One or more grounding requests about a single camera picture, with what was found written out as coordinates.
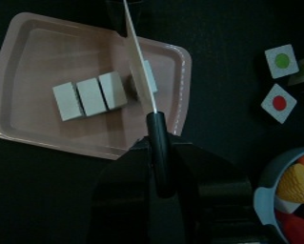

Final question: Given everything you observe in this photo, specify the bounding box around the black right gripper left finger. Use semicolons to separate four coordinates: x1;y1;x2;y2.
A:
87;136;153;244

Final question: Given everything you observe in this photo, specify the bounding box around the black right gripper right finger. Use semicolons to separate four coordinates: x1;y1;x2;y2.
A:
167;132;263;244

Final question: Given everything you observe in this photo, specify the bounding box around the toy knife with black handle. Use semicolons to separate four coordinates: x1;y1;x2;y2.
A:
123;0;177;199

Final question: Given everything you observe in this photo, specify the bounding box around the white toy sushi piece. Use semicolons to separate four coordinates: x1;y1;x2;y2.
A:
75;77;108;117
97;71;128;112
51;81;87;122
129;59;159;102

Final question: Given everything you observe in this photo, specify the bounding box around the sushi block with red dot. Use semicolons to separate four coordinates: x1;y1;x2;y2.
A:
260;83;297;125

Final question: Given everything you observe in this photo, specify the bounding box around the sushi block with green dot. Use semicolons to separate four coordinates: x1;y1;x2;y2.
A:
263;43;300;80

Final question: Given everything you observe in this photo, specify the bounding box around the grey-blue bowl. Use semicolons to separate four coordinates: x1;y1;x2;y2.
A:
252;146;304;244

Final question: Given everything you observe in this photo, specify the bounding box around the white toy food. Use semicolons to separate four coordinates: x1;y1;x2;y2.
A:
273;194;303;214

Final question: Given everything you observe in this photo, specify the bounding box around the yellow toy corn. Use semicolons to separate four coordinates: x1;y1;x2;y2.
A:
275;162;304;204

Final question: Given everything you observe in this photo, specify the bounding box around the red toy food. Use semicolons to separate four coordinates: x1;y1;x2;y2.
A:
275;209;304;244

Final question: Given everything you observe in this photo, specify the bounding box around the pink plastic tray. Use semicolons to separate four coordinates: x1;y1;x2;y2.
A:
0;11;193;161

